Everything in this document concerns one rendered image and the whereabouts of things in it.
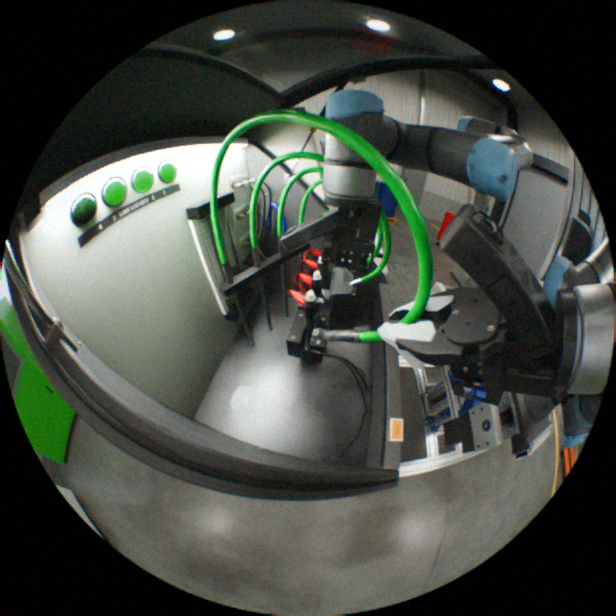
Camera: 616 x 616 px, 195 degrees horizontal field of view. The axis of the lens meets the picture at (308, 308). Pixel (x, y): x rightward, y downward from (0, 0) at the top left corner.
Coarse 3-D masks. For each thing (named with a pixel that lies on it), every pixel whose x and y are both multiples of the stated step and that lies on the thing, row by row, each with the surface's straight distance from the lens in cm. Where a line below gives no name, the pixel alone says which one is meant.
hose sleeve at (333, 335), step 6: (324, 330) 30; (330, 330) 30; (336, 330) 29; (342, 330) 28; (348, 330) 28; (354, 330) 27; (360, 330) 27; (324, 336) 30; (330, 336) 29; (336, 336) 28; (342, 336) 28; (348, 336) 27; (354, 336) 26; (360, 342) 27
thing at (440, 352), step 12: (444, 336) 16; (408, 348) 17; (420, 348) 16; (432, 348) 16; (444, 348) 15; (456, 348) 15; (468, 348) 16; (420, 360) 17; (432, 360) 16; (444, 360) 16; (456, 360) 15
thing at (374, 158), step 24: (264, 120) 24; (288, 120) 22; (312, 120) 20; (360, 144) 17; (216, 168) 33; (384, 168) 17; (216, 192) 36; (408, 192) 17; (216, 216) 38; (408, 216) 17; (216, 240) 40; (432, 264) 18; (360, 336) 26
